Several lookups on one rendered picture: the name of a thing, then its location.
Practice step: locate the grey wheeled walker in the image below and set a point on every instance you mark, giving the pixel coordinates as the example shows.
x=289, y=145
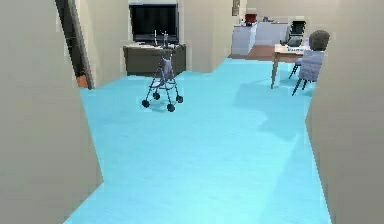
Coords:
x=164, y=80

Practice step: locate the dark brown television stand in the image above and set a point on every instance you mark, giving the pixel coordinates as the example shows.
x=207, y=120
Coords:
x=143, y=60

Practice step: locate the white kitchen counter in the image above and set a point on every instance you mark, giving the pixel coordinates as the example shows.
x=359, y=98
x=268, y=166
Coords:
x=253, y=36

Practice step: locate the black television set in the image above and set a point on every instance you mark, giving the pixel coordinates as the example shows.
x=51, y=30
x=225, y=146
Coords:
x=154, y=22

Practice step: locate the wooden dining table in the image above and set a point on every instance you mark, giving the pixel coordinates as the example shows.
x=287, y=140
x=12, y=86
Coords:
x=283, y=55

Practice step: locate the grey padded chair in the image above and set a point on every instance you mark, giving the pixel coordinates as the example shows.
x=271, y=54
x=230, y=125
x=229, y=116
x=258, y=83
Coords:
x=310, y=66

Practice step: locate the black office chair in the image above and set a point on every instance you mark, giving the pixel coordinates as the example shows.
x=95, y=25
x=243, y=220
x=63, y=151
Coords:
x=296, y=31

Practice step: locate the dark room door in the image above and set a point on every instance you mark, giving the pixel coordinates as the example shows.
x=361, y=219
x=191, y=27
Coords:
x=75, y=40

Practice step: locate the framed wall picture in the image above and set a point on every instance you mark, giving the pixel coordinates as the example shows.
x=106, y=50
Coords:
x=235, y=7

